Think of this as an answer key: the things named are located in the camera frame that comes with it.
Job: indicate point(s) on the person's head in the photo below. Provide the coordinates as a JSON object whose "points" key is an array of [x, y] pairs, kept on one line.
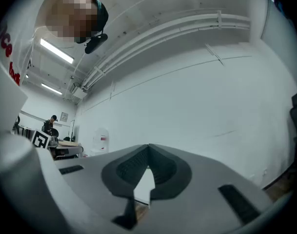
{"points": [[70, 16]]}

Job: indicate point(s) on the wooden table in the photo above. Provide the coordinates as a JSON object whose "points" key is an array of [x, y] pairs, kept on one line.
{"points": [[69, 144]]}

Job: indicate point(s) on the white ceiling junction box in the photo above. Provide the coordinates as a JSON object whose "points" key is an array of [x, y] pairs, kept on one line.
{"points": [[78, 92]]}

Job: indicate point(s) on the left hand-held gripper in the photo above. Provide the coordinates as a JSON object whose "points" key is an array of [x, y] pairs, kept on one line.
{"points": [[42, 140]]}

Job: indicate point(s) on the person's white printed t-shirt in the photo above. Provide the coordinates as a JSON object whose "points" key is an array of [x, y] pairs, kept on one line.
{"points": [[14, 33]]}

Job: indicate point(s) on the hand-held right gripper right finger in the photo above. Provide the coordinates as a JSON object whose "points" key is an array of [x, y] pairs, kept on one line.
{"points": [[199, 179]]}

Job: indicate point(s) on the black head camera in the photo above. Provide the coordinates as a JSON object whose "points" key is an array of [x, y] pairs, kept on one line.
{"points": [[95, 43]]}

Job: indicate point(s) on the white ceiling pipe bundle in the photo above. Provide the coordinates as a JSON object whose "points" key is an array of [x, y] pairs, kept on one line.
{"points": [[163, 33]]}

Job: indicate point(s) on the framed wall notice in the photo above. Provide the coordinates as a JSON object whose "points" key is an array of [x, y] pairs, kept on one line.
{"points": [[64, 117]]}

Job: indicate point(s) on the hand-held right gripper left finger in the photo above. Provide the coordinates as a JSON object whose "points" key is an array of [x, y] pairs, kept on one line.
{"points": [[89, 179]]}

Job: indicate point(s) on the long ceiling light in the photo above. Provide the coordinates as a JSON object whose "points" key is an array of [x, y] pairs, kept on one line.
{"points": [[56, 50], [51, 88]]}

